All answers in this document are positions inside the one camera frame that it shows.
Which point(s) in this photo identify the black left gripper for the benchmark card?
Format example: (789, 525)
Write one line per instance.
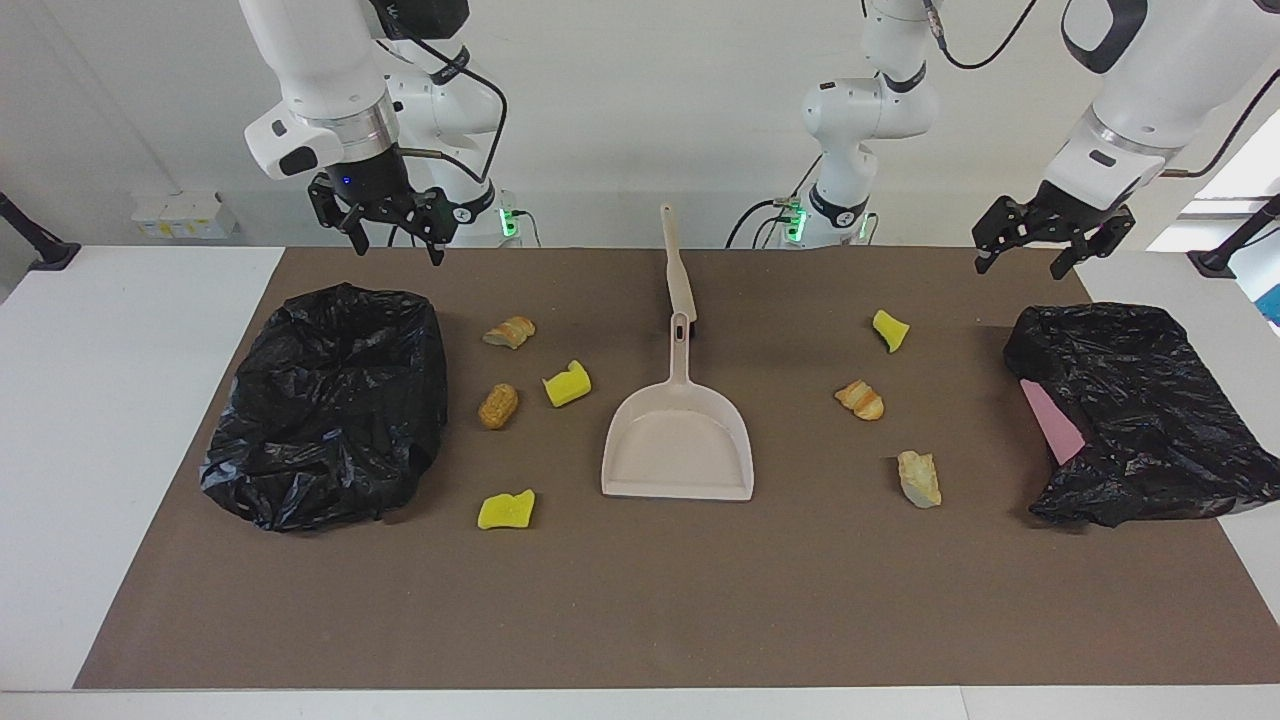
(1075, 222)

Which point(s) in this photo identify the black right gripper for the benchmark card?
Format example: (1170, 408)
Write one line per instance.
(372, 180)

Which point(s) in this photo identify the striped bread piece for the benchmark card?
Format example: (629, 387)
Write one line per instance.
(860, 400)
(509, 332)

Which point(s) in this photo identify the yellow sponge piece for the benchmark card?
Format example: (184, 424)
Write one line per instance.
(890, 330)
(566, 386)
(505, 511)

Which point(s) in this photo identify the pale beige food chunk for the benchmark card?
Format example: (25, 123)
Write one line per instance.
(920, 480)

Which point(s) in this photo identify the beige plastic dustpan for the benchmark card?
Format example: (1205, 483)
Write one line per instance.
(675, 450)

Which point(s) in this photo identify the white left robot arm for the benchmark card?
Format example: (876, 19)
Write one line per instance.
(1150, 90)

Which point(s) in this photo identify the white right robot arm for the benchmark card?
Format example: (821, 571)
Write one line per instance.
(320, 60)

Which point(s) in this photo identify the black plastic trash bag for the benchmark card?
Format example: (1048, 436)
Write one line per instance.
(1150, 420)

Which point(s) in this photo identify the right black trash bag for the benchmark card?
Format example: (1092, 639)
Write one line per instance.
(320, 420)

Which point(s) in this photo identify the black clamp stand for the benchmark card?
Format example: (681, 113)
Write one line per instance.
(45, 250)
(1215, 262)

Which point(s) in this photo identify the blue object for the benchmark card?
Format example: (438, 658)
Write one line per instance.
(1272, 300)

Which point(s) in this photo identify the brown table mat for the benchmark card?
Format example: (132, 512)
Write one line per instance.
(640, 600)

